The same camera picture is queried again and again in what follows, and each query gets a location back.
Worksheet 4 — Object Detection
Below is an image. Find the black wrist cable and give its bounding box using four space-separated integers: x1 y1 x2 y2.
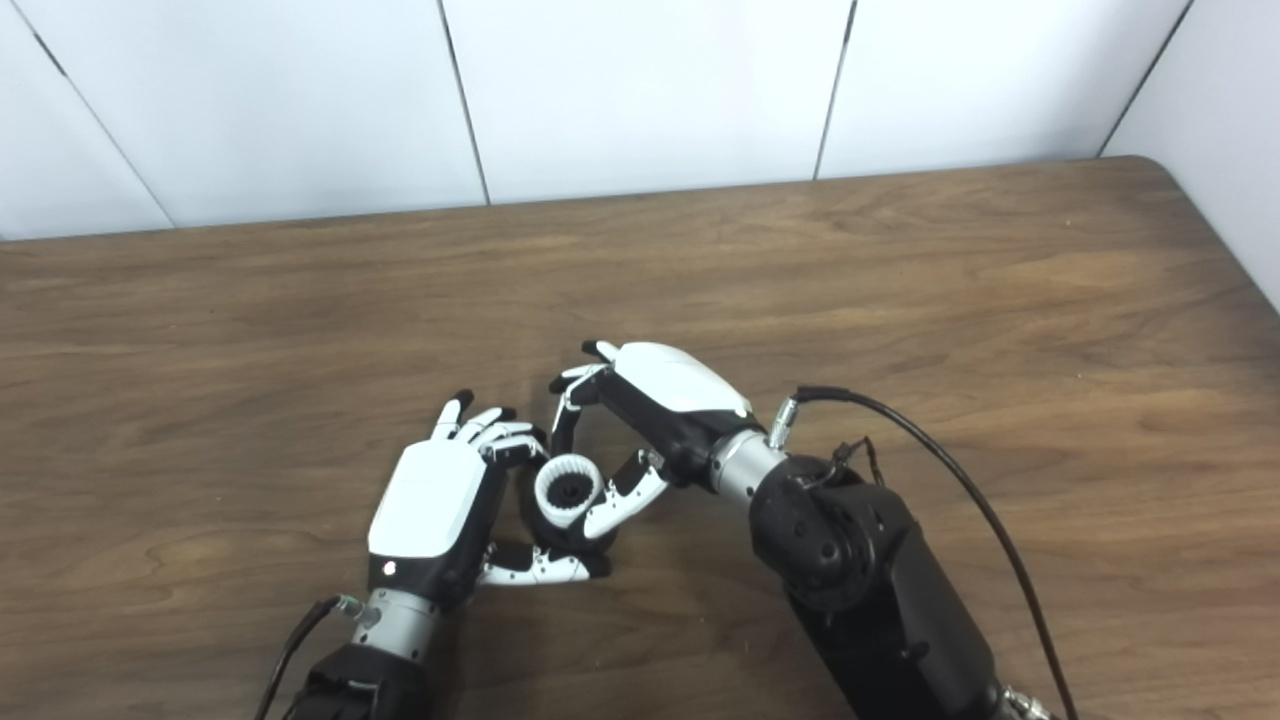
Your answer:
252 594 386 720
768 385 1081 720

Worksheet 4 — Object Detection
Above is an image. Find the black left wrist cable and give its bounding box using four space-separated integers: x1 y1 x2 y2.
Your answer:
252 594 386 720

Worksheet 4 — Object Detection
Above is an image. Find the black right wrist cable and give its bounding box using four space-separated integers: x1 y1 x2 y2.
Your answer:
768 385 1081 720

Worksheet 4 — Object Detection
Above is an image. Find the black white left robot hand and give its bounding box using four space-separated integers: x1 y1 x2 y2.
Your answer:
366 390 613 611

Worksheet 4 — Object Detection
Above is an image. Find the thin black right wrist wire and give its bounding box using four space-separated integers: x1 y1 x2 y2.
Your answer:
825 436 883 488

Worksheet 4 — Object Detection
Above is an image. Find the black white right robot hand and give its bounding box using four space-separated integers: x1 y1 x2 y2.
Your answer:
548 340 756 541

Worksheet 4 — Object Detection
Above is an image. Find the white plastic ring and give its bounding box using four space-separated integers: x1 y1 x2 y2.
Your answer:
533 452 606 529

